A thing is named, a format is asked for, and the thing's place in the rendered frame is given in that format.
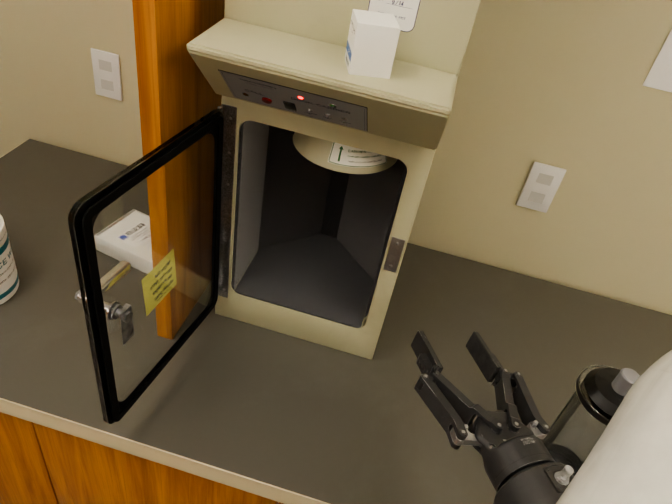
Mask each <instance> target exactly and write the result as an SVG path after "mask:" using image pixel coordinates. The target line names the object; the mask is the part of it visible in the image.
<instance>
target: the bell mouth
mask: <svg viewBox="0 0 672 504"><path fill-rule="evenodd" d="M293 143H294V146H295V148H296V149H297V150H298V152H299V153H300V154H301V155H302V156H304V157H305V158H306V159H308V160H309V161H311V162H313V163H314V164H316V165H319V166H321V167H323V168H326V169H329V170H333V171H337V172H342V173H348V174H371V173H377V172H381V171H384V170H386V169H388V168H390V167H391V166H393V165H394V164H395V163H396V161H397V159H396V158H393V157H389V156H385V155H381V154H377V153H374V152H370V151H366V150H362V149H358V148H354V147H351V146H347V145H343V144H339V143H335V142H331V141H328V140H324V139H320V138H316V137H312V136H308V135H305V134H301V133H297V132H295V133H294V135H293Z"/></svg>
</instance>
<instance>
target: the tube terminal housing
mask: <svg viewBox="0 0 672 504"><path fill-rule="evenodd" d="M480 2H481V0H421V2H420V6H419V11H418V15H417V19H416V23H415V27H414V32H413V34H410V33H406V32H401V31H400V35H399V39H398V44H397V48H396V53H395V57H394V59H395V60H399V61H404V62H408V63H412V64H416V65H420V66H424V67H428V68H432V69H436V70H440V71H444V72H448V73H452V74H456V77H458V74H459V71H460V68H461V64H462V61H463V58H464V55H465V51H466V48H467V45H468V41H469V38H470V35H471V31H472V28H473V25H474V22H475V18H476V15H477V12H478V8H479V5H480ZM368 5H369V0H225V9H224V18H228V19H232V20H236V21H241V22H245V23H249V24H253V25H257V26H261V27H265V28H269V29H273V30H277V31H281V32H285V33H289V34H293V35H298V36H302V37H306V38H310V39H314V40H318V41H322V42H326V43H330V44H334V45H338V46H342V47H346V46H347V40H348V34H349V28H350V22H351V16H352V10H353V9H358V10H366V11H367V10H368ZM222 104H226V105H230V106H234V107H237V123H236V143H235V163H234V184H233V204H232V224H231V245H230V265H229V285H228V298H226V297H222V296H219V295H218V299H217V303H216V305H215V314H218V315H222V316H225V317H229V318H232V319H235V320H239V321H242V322H246V323H249V324H252V325H256V326H259V327H262V328H266V329H269V330H273V331H276V332H279V333H283V334H286V335H290V336H293V337H296V338H300V339H303V340H306V341H310V342H313V343H317V344H320V345H323V346H327V347H330V348H334V349H337V350H340V351H344V352H347V353H351V354H354V355H357V356H361V357H364V358H367V359H371V360H372V358H373V355H374V351H375V348H376V345H377V342H378V338H379V335H380V332H381V328H382V325H383V322H384V318H385V315H386V312H387V309H388V305H389V302H390V299H391V295H392V292H393V289H394V286H395V282H396V279H397V276H398V272H399V269H400V266H401V262H402V259H403V256H404V253H405V249H406V246H407V243H408V239H409V236H410V233H411V229H412V226H413V223H414V220H415V216H416V213H417V210H418V206H419V203H420V200H421V196H422V193H423V190H424V187H425V183H426V180H427V177H428V173H429V170H430V167H431V163H432V160H433V157H434V154H435V150H436V149H434V150H432V149H428V148H424V147H420V146H417V145H413V144H409V143H405V142H401V141H397V140H393V139H390V138H386V137H382V136H378V135H374V134H370V133H366V132H362V131H359V130H355V129H351V128H347V127H343V126H339V125H335V124H331V123H328V122H324V121H320V120H316V119H312V118H308V117H304V116H301V115H297V114H293V113H289V112H285V111H281V110H277V109H273V108H270V107H266V106H262V105H258V104H254V103H250V102H246V101H243V100H239V99H235V98H231V97H227V96H223V95H222V99H221V105H222ZM249 120H250V121H255V122H259V123H263V124H266V125H270V126H274V127H278V128H282V129H286V130H289V131H293V132H297V133H301V134H305V135H308V136H312V137H316V138H320V139H324V140H328V141H331V142H335V143H339V144H343V145H347V146H351V147H354V148H358V149H362V150H366V151H370V152H374V153H377V154H381V155H385V156H389V157H393V158H396V159H399V160H401V161H402V162H404V164H405V165H406V167H407V175H406V179H405V182H404V186H403V190H402V193H401V197H400V201H399V204H398V208H397V211H396V215H395V219H394V222H393V226H392V230H391V233H390V237H389V241H388V244H387V248H386V251H385V255H384V259H383V262H382V266H381V270H380V273H379V277H378V281H377V284H376V288H375V291H374V295H373V299H372V302H371V306H370V309H369V313H368V315H367V316H366V317H365V318H363V322H362V325H361V327H360V328H354V327H350V326H347V325H343V324H340V323H337V322H333V321H330V320H326V319H323V318H319V317H316V316H313V315H309V314H306V313H302V312H299V311H295V310H292V309H288V308H285V307H282V306H278V305H275V304H271V303H268V302H264V301H261V300H258V299H254V298H251V297H247V296H244V295H240V294H238V293H236V292H235V291H234V290H235V289H234V290H233V288H232V286H231V281H232V262H233V243H234V225H235V206H236V187H237V168H238V150H239V131H240V127H241V125H242V124H243V122H245V121H249ZM392 237H396V238H400V239H403V240H406V241H405V244H404V247H403V251H402V254H401V257H400V261H399V264H398V267H397V271H396V273H394V272H391V271H387V270H384V269H383V268H384V264H385V261H386V257H387V253H388V250H389V246H390V243H391V239H392Z"/></svg>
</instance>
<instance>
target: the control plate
mask: <svg viewBox="0 0 672 504"><path fill-rule="evenodd" d="M218 70H219V69H218ZM219 72H220V74H221V76H222V77H223V79H224V81H225V82H226V84H227V86H228V87H229V89H230V91H231V92H232V94H233V96H234V97H235V98H239V99H243V100H247V101H251V102H254V103H258V104H262V105H266V106H270V107H274V108H278V109H282V110H285V111H289V112H293V113H297V114H301V115H305V116H309V117H312V118H316V119H320V120H324V121H328V122H332V123H336V124H340V125H343V126H347V127H351V128H355V129H359V130H363V131H368V122H367V107H364V106H360V105H356V104H352V103H348V102H344V101H340V100H337V99H333V98H329V97H325V96H321V95H317V94H313V93H309V92H305V91H301V90H297V89H293V88H289V87H285V86H281V85H278V84H274V83H270V82H266V81H262V80H258V79H254V78H250V77H246V76H242V75H238V74H234V73H230V72H226V71H223V70H219ZM242 92H245V93H247V94H249V95H250V96H245V95H243V94H242ZM297 95H300V96H303V97H304V98H305V99H304V100H302V99H299V98H297ZM262 97H266V98H269V99H271V100H272V103H271V104H267V103H265V102H263V101H262ZM283 101H287V102H291V103H294V104H295V107H296V110H297V111H295V110H291V109H287V108H285V106H284V103H283ZM329 104H334V105H336V106H337V107H336V108H333V107H330V106H329ZM307 109H311V110H313V112H311V114H308V113H307V112H308V111H307ZM324 113H328V114H330V117H328V118H325V115H324ZM342 118H346V119H348V121H346V122H345V123H343V122H342V121H343V120H342Z"/></svg>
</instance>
